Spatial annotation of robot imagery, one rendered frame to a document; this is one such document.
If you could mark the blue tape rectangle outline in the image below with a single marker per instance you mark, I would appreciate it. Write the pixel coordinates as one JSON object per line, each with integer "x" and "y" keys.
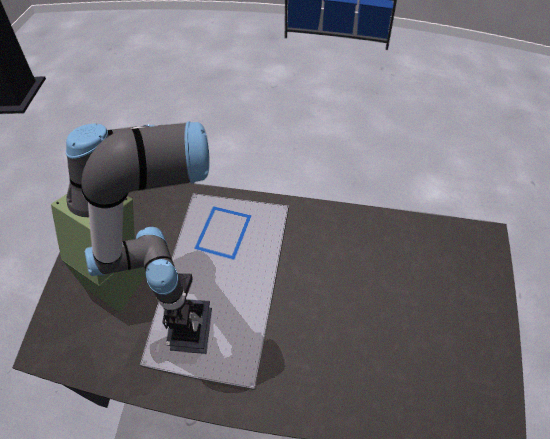
{"x": 239, "y": 240}

